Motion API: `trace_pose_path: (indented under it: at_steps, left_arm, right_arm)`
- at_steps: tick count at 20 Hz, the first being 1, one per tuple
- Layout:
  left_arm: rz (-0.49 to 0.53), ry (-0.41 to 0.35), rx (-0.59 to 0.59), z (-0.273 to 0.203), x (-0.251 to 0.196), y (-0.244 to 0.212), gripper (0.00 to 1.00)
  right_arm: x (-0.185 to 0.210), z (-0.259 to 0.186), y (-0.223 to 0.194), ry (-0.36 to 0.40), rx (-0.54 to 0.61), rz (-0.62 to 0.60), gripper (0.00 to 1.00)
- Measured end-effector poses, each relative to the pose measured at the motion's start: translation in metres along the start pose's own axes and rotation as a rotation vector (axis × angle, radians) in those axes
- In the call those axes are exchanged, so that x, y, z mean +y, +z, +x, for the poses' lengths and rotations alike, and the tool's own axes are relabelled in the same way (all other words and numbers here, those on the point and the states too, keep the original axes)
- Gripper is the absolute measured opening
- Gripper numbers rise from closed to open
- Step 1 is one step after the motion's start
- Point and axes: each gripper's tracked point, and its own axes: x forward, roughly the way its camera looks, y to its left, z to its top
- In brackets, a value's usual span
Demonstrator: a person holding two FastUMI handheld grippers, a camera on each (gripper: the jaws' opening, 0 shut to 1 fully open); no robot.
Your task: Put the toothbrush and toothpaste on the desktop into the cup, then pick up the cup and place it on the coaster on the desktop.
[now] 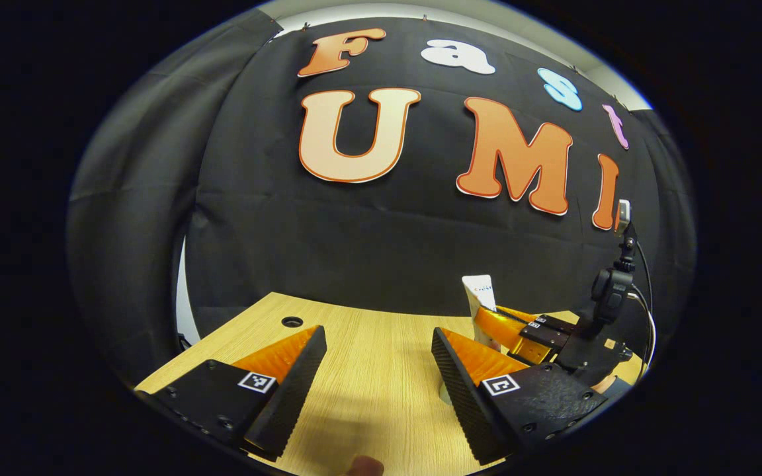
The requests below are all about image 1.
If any black backdrop cloth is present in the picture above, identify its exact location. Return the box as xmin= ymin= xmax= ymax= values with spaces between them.
xmin=65 ymin=10 xmax=698 ymax=384

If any wooden desktop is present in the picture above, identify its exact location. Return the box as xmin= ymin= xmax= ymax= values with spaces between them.
xmin=135 ymin=292 xmax=643 ymax=476

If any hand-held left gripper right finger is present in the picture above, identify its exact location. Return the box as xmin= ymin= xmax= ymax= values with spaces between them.
xmin=431 ymin=327 xmax=613 ymax=467

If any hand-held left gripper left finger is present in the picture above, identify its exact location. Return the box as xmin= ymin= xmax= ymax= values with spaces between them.
xmin=135 ymin=324 xmax=327 ymax=462

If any white toothpaste tube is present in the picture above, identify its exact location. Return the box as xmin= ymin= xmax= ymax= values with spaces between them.
xmin=462 ymin=274 xmax=497 ymax=351

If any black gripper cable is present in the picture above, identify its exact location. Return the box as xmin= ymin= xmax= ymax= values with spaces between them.
xmin=626 ymin=241 xmax=658 ymax=368

